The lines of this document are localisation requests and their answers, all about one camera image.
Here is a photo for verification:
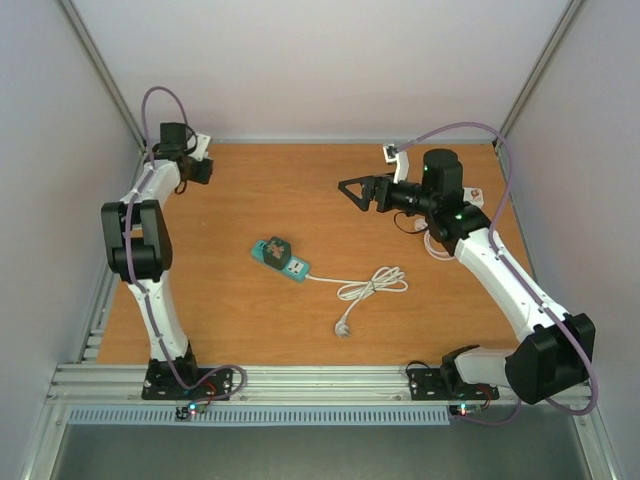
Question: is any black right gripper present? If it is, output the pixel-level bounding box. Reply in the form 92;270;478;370
337;163;437;221

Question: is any teal power strip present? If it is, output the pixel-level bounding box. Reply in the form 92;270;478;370
250;236;310;283

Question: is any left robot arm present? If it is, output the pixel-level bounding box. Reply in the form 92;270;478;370
101;122;213;400

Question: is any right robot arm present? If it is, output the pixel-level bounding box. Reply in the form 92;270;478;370
338;145;598;405

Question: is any dark green dragon cube adapter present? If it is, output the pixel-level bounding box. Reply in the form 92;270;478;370
262;236;292;271

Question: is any white cube adapter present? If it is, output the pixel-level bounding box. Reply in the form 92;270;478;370
463;187;484;208

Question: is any left controller board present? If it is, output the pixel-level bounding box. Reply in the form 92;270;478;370
174;403;208;421

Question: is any controller board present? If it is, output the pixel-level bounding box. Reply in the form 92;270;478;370
449;402;488;417
174;403;208;421

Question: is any right controller board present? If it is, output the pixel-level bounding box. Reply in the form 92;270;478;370
449;402;488;417

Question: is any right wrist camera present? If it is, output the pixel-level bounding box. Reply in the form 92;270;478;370
382;144;410;184

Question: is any white power strip cord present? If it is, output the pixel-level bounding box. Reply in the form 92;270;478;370
305;265;409;341

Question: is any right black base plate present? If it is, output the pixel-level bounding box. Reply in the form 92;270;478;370
405;362;500;401

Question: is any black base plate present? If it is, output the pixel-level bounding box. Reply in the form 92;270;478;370
141;368;240;401
405;362;500;401

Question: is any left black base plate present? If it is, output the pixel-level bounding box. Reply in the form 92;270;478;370
141;368;240;401

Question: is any aluminium frame rail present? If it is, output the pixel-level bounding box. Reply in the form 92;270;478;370
47;363;594;405

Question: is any grey slotted cable duct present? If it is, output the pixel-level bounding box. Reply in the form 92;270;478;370
68;405;450;427

